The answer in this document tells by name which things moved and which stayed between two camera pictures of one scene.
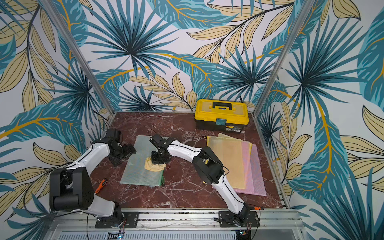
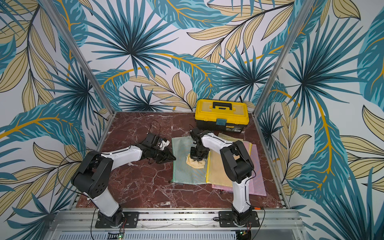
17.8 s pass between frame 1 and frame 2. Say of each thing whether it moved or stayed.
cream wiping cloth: moved
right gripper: moved
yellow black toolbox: stayed
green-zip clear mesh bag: moved
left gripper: moved
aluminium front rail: stayed
